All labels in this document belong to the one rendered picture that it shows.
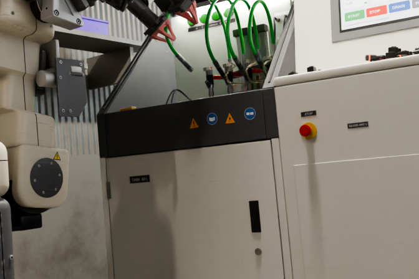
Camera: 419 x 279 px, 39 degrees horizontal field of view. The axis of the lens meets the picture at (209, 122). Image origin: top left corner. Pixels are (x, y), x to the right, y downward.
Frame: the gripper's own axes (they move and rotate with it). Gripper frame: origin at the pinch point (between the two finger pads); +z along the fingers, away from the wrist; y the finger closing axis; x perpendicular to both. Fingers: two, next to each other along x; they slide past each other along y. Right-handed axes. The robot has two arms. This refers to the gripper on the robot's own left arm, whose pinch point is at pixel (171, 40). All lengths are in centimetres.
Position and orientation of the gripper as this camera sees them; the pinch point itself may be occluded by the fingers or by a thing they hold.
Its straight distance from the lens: 219.0
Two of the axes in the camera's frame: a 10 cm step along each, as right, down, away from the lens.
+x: -4.7, 6.8, -5.6
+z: 7.2, 6.6, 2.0
